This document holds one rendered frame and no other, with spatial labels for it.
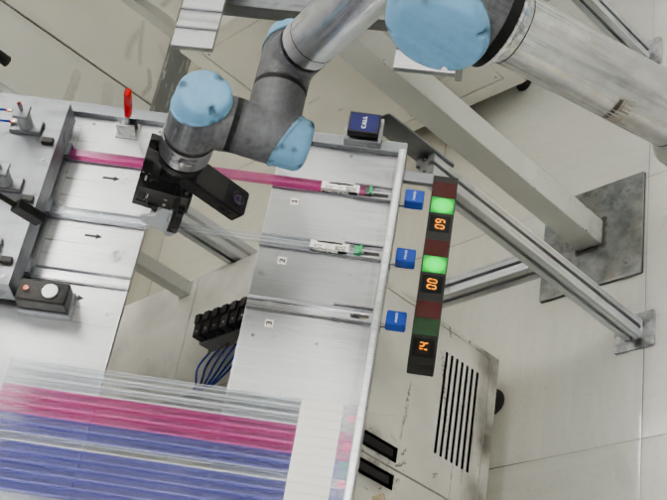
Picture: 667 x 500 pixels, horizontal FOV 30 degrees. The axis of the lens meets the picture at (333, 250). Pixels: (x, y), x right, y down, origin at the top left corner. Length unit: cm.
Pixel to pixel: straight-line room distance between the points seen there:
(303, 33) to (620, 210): 117
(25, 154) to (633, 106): 96
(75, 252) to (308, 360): 40
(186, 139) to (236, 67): 147
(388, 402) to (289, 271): 49
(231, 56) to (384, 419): 117
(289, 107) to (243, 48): 140
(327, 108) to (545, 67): 181
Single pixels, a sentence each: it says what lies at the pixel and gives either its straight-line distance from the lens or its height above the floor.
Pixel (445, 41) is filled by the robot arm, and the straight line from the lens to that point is 137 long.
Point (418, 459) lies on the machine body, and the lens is 233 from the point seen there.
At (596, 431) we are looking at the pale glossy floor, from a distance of 246.
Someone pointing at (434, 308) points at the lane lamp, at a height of 65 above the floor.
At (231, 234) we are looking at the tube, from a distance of 191.
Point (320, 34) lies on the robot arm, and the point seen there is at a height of 107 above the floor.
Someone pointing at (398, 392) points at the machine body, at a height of 34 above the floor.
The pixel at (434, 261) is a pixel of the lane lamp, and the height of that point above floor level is 66.
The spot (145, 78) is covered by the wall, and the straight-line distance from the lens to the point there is 445.
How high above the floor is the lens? 183
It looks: 34 degrees down
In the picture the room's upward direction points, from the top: 55 degrees counter-clockwise
